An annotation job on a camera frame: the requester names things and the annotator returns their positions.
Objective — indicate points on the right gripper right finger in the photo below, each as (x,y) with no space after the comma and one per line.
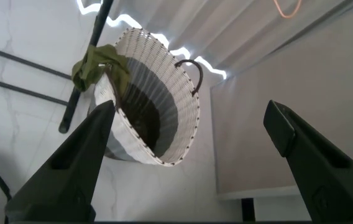
(328,183)

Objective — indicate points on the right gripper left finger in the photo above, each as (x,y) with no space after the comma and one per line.
(67,174)

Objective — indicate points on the white laundry basket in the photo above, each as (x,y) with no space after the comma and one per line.
(170,93)

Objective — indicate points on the black clothes rack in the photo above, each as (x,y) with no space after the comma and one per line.
(99,28)

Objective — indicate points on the pink clothes hanger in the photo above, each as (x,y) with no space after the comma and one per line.
(283,15)

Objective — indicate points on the green garment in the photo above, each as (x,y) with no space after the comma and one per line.
(94,67)

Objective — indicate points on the white curtain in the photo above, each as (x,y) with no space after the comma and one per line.
(226,25)

